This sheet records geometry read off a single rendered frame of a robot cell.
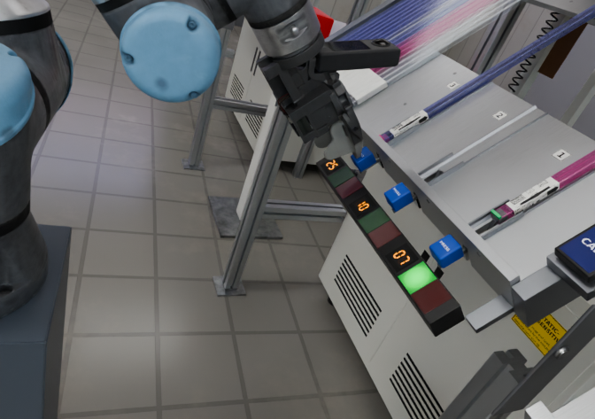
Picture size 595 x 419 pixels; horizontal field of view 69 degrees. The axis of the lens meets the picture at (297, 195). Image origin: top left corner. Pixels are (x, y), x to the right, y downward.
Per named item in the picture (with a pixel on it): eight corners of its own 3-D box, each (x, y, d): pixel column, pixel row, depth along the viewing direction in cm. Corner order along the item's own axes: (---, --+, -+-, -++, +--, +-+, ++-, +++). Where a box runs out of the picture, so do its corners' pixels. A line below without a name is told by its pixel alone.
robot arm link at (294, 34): (295, -15, 53) (320, 1, 47) (309, 19, 56) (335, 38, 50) (243, 18, 53) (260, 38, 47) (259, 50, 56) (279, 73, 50)
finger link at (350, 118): (343, 135, 64) (321, 89, 58) (353, 128, 64) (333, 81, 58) (357, 151, 60) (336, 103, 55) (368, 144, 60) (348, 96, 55)
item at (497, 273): (513, 314, 48) (508, 282, 43) (306, 85, 97) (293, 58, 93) (523, 307, 48) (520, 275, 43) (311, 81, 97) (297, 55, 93)
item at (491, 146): (522, 297, 46) (521, 282, 44) (306, 72, 96) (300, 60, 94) (676, 204, 46) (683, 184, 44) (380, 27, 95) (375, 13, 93)
